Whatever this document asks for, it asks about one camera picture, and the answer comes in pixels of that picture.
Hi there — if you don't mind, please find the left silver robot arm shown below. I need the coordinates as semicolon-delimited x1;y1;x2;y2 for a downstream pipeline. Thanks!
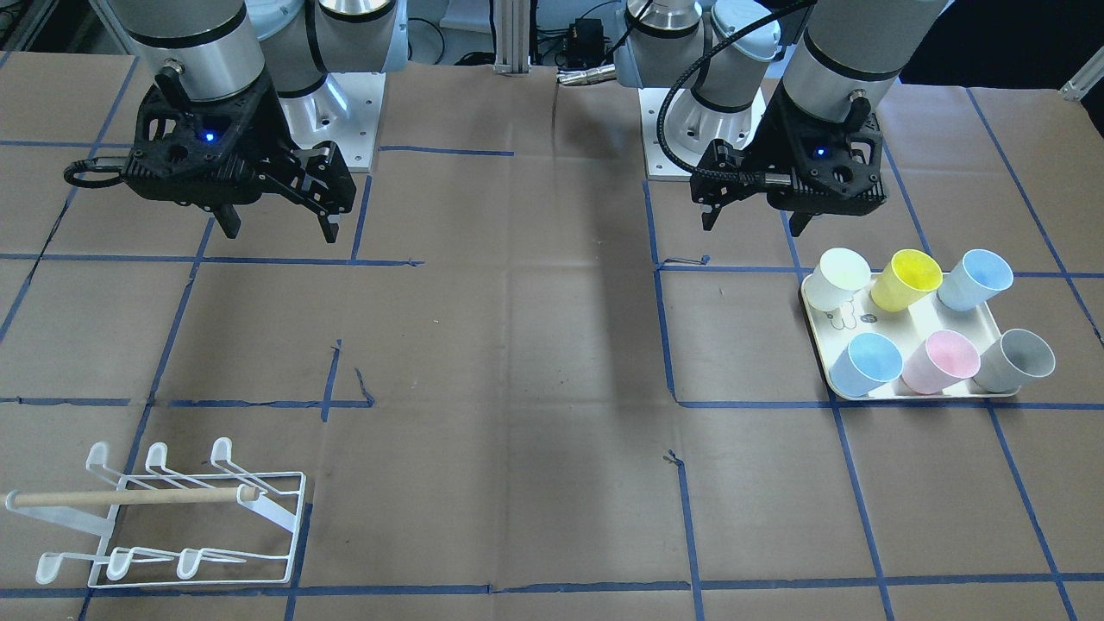
611;1;944;235

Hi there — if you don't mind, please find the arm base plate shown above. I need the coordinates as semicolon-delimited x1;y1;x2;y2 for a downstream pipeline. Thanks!
280;73;386;173
638;88;766;181

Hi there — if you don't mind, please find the light blue cup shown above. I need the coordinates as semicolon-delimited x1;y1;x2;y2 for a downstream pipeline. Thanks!
829;333;904;398
936;248;1013;313

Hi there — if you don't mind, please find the cream plastic tray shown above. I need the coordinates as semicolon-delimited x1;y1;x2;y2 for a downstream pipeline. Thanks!
798;275;1021;401

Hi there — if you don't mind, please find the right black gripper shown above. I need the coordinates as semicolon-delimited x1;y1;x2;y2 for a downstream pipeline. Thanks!
121;67;355;243

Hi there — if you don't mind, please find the yellow ikea cup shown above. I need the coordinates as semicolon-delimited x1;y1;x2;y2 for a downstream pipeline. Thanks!
870;248;944;313

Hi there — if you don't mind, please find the grey ikea cup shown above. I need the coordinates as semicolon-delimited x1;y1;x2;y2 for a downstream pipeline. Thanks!
973;329;1057;393

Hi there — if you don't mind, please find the black corrugated cable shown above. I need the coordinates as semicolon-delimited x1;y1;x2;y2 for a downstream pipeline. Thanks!
661;0;816;182

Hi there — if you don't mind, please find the light blue cup rear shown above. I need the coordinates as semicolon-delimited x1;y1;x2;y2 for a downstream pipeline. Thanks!
936;248;1013;313

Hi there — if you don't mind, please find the light blue cup front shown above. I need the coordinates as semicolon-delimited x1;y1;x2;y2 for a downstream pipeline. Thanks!
829;333;904;398

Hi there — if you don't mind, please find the aluminium frame post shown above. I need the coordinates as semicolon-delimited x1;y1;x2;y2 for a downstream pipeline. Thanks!
489;1;537;75

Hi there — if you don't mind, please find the white wire cup rack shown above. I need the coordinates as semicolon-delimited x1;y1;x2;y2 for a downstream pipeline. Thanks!
4;436;307;591

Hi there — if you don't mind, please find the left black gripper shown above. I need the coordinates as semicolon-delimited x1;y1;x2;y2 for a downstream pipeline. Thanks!
690;85;887;236

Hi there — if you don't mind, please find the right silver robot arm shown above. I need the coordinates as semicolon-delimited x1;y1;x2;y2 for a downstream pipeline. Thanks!
64;1;408;243

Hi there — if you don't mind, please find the pink ikea cup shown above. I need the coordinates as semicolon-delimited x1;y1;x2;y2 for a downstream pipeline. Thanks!
900;329;981;394

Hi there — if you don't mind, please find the white ikea cup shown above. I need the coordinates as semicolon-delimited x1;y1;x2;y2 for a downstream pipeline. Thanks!
803;248;871;313

